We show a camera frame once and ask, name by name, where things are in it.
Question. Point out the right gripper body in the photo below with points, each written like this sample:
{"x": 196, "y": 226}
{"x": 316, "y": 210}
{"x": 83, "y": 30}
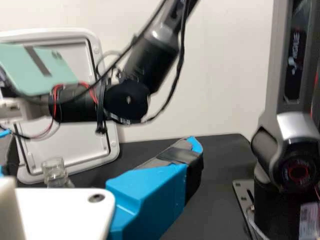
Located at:
{"x": 30, "y": 107}

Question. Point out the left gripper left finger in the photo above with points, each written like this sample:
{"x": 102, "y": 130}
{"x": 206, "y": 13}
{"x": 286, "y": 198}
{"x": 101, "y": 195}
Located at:
{"x": 7, "y": 150}

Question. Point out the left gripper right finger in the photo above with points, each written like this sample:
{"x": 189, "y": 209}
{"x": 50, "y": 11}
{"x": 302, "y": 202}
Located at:
{"x": 150, "y": 195}

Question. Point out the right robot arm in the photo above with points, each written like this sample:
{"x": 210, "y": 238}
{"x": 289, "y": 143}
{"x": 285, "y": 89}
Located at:
{"x": 150, "y": 62}

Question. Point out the clear flask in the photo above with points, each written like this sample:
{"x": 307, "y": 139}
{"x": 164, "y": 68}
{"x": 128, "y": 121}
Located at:
{"x": 55, "y": 175}

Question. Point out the incubator door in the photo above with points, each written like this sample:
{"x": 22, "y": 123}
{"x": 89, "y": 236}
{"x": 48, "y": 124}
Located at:
{"x": 75, "y": 147}

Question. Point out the metal mounting plate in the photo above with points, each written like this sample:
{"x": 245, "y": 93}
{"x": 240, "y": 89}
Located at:
{"x": 242, "y": 192}

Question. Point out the right wrist camera phone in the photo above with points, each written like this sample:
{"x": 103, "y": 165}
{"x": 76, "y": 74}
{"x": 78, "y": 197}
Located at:
{"x": 37, "y": 72}

